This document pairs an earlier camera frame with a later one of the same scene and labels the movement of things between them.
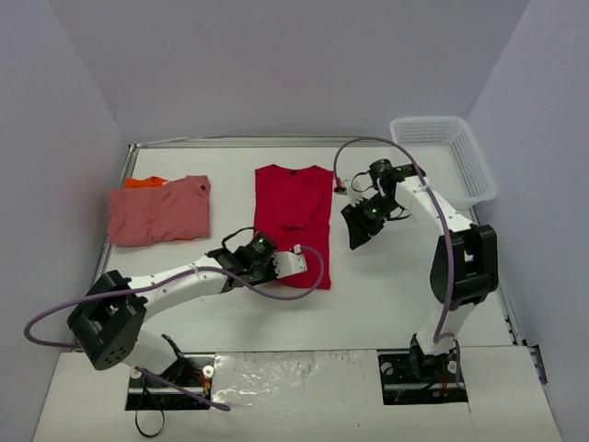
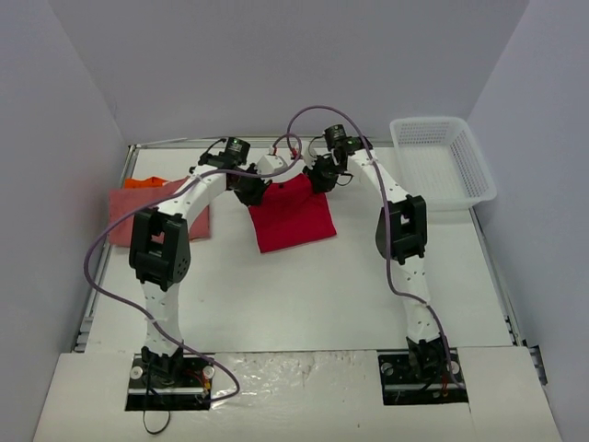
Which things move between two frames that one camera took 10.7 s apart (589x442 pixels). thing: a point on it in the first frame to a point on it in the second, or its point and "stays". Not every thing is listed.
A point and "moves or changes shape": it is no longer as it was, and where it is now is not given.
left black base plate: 193,371 stays
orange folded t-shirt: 143,183 stays
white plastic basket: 449,157 stays
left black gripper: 269,270 to 253,190
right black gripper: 360,219 to 320,175
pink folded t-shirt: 179,209 stays
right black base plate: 407,378 stays
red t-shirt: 294,205 moves or changes shape
